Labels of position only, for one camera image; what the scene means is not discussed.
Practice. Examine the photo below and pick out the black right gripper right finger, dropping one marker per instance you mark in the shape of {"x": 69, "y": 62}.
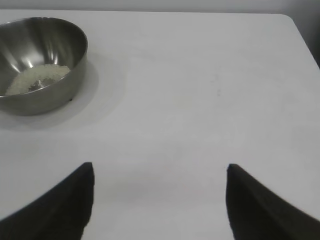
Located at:
{"x": 260, "y": 215}

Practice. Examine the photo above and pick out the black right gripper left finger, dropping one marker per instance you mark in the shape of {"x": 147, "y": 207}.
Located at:
{"x": 57, "y": 212}

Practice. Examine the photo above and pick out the white rice grains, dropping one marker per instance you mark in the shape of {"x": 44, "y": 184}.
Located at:
{"x": 32, "y": 77}

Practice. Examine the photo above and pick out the stainless steel mixing bowl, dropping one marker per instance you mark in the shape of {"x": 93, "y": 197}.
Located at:
{"x": 62, "y": 45}

